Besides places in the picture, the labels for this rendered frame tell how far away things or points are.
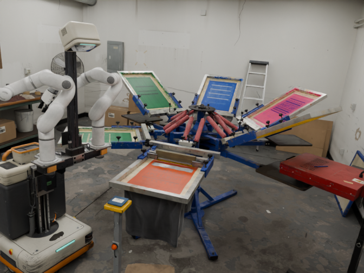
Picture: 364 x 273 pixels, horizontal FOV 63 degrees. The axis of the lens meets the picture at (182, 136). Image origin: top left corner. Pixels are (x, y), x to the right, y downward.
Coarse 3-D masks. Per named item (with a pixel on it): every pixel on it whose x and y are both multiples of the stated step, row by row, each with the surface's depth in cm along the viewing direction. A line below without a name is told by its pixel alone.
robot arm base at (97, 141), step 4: (92, 128) 227; (96, 128) 225; (100, 128) 226; (104, 128) 231; (92, 132) 228; (96, 132) 226; (100, 132) 227; (104, 132) 231; (92, 136) 229; (96, 136) 227; (100, 136) 228; (104, 136) 233; (92, 140) 230; (96, 140) 228; (100, 140) 229; (104, 140) 233; (92, 144) 231; (96, 144) 229; (100, 144) 230; (104, 144) 234
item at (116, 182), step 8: (136, 160) 249; (144, 160) 256; (128, 168) 231; (120, 176) 217; (200, 176) 228; (112, 184) 208; (120, 184) 206; (128, 184) 206; (192, 184) 214; (136, 192) 203; (144, 192) 201; (152, 192) 199; (160, 192) 198; (168, 192) 199; (192, 192) 203; (176, 200) 195; (184, 200) 194
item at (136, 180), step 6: (150, 162) 255; (162, 162) 258; (168, 162) 259; (144, 168) 242; (150, 168) 243; (162, 168) 245; (168, 168) 246; (138, 174) 231; (132, 180) 220; (138, 180) 221; (144, 180) 221; (144, 186) 212; (150, 186) 213
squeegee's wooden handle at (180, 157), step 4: (156, 152) 257; (160, 152) 256; (164, 152) 255; (168, 152) 254; (172, 152) 254; (160, 156) 257; (164, 156) 256; (168, 156) 255; (172, 156) 254; (176, 156) 252; (180, 156) 251; (184, 156) 250; (188, 156) 249; (192, 156) 249; (176, 160) 254; (180, 160) 252; (184, 160) 251; (188, 160) 250; (192, 160) 249
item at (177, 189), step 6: (192, 168) 250; (186, 174) 238; (192, 174) 238; (186, 180) 227; (156, 186) 214; (162, 186) 214; (168, 186) 215; (174, 186) 216; (180, 186) 217; (174, 192) 207; (180, 192) 208
